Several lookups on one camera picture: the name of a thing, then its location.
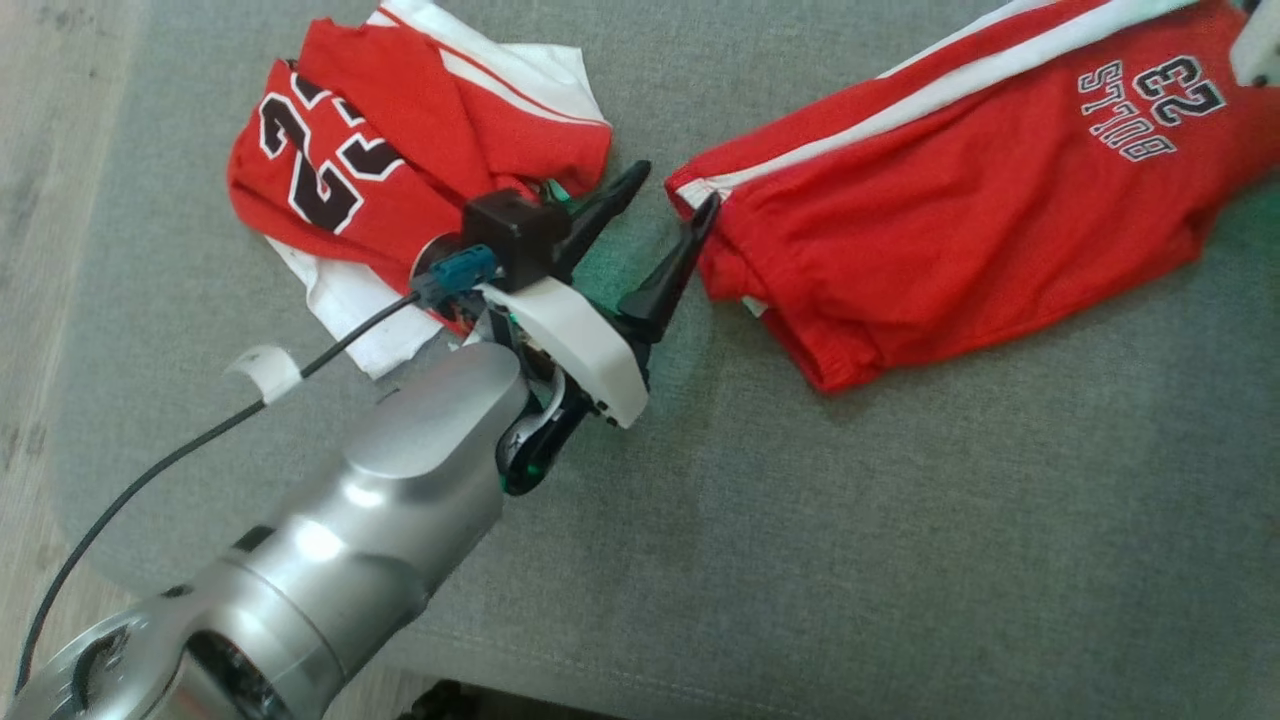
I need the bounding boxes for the white cable clip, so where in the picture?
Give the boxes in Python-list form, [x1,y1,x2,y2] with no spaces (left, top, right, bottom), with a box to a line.
[225,345,303,404]

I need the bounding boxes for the yellow and grey sofa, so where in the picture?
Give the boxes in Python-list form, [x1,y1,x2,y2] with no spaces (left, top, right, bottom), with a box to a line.
[50,0,1280,720]

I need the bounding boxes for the red white basketball jersey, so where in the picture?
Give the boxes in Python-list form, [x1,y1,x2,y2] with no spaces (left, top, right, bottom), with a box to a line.
[227,0,613,381]

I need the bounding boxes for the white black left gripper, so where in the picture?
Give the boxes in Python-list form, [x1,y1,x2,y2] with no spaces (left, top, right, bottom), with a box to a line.
[478,159,722,430]

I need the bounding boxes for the red shorts with white stripe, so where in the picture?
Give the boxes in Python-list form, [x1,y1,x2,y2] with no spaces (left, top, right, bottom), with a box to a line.
[665,0,1280,394]

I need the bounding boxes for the teal cable connector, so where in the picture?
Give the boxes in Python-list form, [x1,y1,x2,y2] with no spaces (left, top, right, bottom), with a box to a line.
[415,245,498,309]

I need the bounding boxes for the thin black cable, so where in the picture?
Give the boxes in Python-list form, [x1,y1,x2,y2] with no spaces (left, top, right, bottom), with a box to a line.
[15,290,423,693]

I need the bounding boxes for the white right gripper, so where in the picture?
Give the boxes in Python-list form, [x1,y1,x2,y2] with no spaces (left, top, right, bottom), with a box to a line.
[1228,0,1280,88]

